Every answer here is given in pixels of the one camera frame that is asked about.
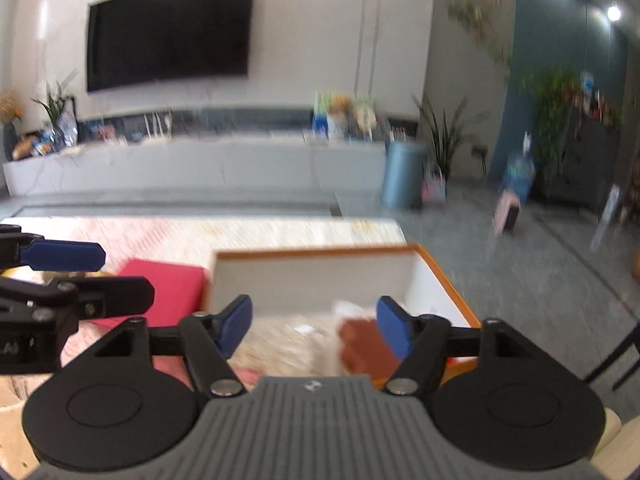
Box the tall leafy floor plant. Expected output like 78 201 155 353
412 92 483 181

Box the grey blue trash can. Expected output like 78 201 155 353
381 141 429 210

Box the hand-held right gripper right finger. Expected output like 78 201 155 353
376 296 533 396

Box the black chair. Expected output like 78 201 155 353
582 327 640 392

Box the large bushy potted plant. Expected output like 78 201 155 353
520 70 582 196

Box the vase with dried flowers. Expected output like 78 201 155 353
0 91 23 162

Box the white tissue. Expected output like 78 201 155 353
332 300 378 323

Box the dark cabinet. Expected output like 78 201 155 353
545 110 622 212

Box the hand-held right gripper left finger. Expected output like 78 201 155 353
92 294 253 398

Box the wall-mounted black television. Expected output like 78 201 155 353
87 0 255 93

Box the small pink case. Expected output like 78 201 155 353
494 195 524 236

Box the green plant in glass vase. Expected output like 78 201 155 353
32 72 79 150

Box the clear gift bag white ball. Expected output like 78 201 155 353
235 310 351 377

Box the marble television console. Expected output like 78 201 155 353
2 110 388 198

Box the woven pink basket bag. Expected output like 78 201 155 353
421 164 449 206

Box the orange cardboard box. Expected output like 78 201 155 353
202 243 482 391

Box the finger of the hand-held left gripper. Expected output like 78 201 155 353
0 276 156 333
0 224 107 273

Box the hanging vine plant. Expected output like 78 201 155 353
446 0 513 81

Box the blue water jug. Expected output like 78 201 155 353
502 132 537 204

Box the brown plush toy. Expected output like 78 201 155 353
340 317 402 377

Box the green painted picture board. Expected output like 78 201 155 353
312 91 377 139

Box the teddy bear bouquet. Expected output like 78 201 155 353
327 94 362 139

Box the red box with pink puffs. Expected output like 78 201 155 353
92 259 211 331

